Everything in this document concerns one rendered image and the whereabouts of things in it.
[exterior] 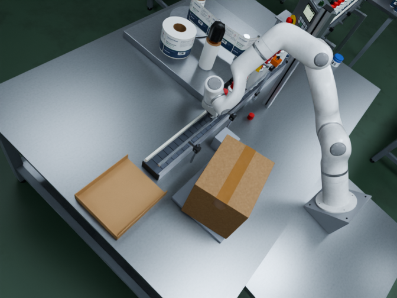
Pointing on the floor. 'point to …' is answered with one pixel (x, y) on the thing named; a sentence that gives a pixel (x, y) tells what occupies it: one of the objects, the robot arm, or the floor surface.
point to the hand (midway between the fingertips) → (210, 113)
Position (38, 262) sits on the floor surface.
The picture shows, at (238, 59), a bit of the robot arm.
